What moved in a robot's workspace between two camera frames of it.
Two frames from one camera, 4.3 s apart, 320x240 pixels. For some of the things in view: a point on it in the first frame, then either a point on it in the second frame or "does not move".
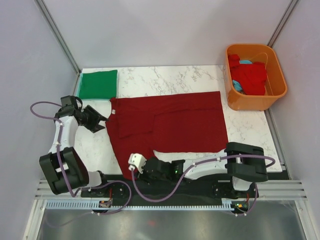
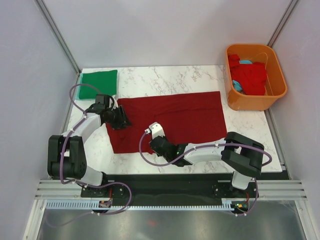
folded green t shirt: x=98 y=85 does not move
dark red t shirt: x=183 y=123 does not move
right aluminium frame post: x=293 y=5 does not move
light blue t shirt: x=236 y=85 does not move
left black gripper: x=94 y=127 → x=120 y=112
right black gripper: x=145 y=178 → x=163 y=137
